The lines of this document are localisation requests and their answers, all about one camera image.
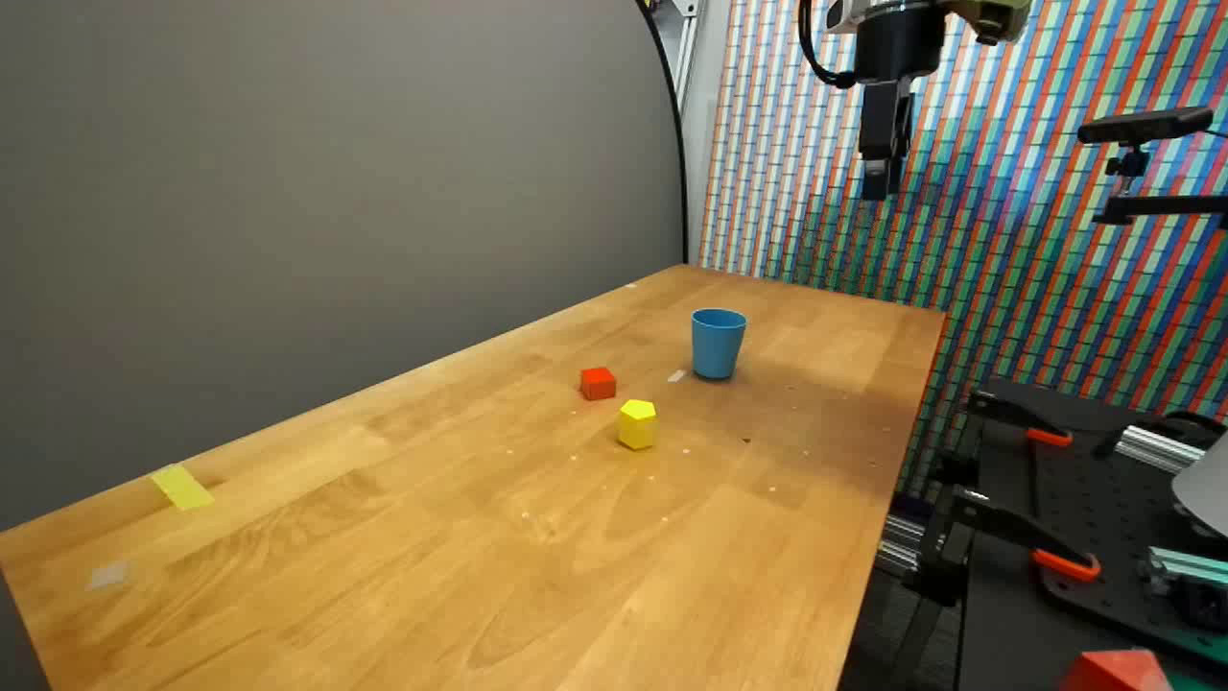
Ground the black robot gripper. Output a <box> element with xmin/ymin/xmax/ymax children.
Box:
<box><xmin>856</xmin><ymin>0</ymin><xmax>945</xmax><ymax>201</ymax></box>

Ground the yellow pentagonal block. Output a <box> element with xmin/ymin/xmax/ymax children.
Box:
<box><xmin>615</xmin><ymin>398</ymin><xmax>658</xmax><ymax>451</ymax></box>

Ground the blue plastic cup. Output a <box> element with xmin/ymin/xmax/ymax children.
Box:
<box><xmin>691</xmin><ymin>309</ymin><xmax>746</xmax><ymax>382</ymax></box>

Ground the red wooden block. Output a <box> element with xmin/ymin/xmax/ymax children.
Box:
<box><xmin>580</xmin><ymin>370</ymin><xmax>619</xmax><ymax>398</ymax></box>

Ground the red block on side table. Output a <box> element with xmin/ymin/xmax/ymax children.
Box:
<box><xmin>1057</xmin><ymin>650</ymin><xmax>1171</xmax><ymax>691</ymax></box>

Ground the black perforated side board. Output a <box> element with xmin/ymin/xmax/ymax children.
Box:
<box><xmin>841</xmin><ymin>383</ymin><xmax>1228</xmax><ymax>691</ymax></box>

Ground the teal metal bar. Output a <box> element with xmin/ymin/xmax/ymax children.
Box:
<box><xmin>1144</xmin><ymin>545</ymin><xmax>1228</xmax><ymax>591</ymax></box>

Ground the yellow tape strip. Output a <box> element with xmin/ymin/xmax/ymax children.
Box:
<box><xmin>149</xmin><ymin>463</ymin><xmax>213</xmax><ymax>511</ymax></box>

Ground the black cable along wall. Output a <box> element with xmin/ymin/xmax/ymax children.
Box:
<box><xmin>634</xmin><ymin>0</ymin><xmax>694</xmax><ymax>268</ymax></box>

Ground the black camera on stand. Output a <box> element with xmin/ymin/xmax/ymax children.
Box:
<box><xmin>1075</xmin><ymin>105</ymin><xmax>1228</xmax><ymax>231</ymax></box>

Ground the upper orange-handled black clamp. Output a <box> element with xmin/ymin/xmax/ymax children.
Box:
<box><xmin>963</xmin><ymin>388</ymin><xmax>1075</xmax><ymax>451</ymax></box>

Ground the orange-handled black clamp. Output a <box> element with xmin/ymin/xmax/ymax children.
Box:
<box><xmin>963</xmin><ymin>388</ymin><xmax>1075</xmax><ymax>451</ymax></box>
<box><xmin>950</xmin><ymin>488</ymin><xmax>1102</xmax><ymax>584</ymax></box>

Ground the lower orange-handled black clamp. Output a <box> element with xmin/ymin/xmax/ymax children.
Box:
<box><xmin>950</xmin><ymin>488</ymin><xmax>1102</xmax><ymax>584</ymax></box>

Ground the silver aluminium rail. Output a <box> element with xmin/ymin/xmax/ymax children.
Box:
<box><xmin>1114</xmin><ymin>425</ymin><xmax>1204</xmax><ymax>471</ymax></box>

